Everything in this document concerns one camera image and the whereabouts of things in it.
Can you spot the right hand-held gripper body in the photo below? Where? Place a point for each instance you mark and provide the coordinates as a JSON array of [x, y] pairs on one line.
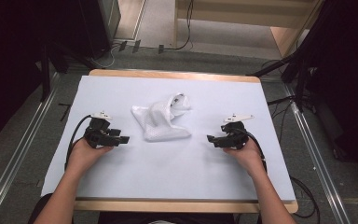
[[236, 137]]

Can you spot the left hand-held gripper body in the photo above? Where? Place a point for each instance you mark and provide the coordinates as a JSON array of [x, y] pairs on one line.
[[101, 138]]

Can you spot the white mesh laundry bag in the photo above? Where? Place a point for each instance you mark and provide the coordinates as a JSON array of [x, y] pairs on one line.
[[160, 119]]

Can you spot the person's left hand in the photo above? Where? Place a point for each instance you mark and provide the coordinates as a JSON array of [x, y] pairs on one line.
[[82, 155]]

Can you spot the person's right hand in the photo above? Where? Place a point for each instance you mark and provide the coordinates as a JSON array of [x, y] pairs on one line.
[[250, 158]]

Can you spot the light blue table mat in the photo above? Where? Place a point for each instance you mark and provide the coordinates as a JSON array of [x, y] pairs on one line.
[[167, 174]]

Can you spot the wooden table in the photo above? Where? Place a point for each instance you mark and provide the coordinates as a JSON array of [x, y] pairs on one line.
[[174, 206]]

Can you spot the black stand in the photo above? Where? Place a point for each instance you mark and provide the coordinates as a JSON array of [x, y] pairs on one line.
[[298, 77], [45, 74]]

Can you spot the person's dark clothing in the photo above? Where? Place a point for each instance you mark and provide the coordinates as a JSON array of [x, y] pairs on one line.
[[167, 219]]

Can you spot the black curtain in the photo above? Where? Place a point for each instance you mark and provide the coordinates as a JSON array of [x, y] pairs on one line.
[[12, 62], [351, 77]]

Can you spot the metal floor rail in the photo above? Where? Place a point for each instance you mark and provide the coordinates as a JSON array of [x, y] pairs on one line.
[[317, 161], [15, 158]]

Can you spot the light wooden furniture frame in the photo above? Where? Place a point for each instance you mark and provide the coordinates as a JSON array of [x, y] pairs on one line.
[[230, 18]]

